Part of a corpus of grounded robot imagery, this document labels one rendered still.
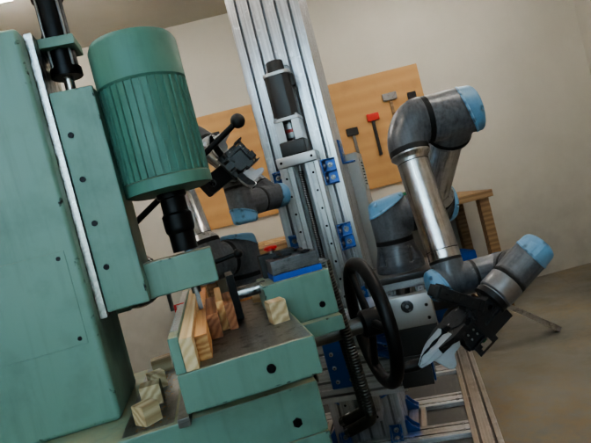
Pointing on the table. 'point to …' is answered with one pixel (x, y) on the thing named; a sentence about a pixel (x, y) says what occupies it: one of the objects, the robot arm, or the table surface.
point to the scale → (178, 313)
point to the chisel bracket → (181, 272)
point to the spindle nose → (178, 220)
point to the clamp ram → (240, 293)
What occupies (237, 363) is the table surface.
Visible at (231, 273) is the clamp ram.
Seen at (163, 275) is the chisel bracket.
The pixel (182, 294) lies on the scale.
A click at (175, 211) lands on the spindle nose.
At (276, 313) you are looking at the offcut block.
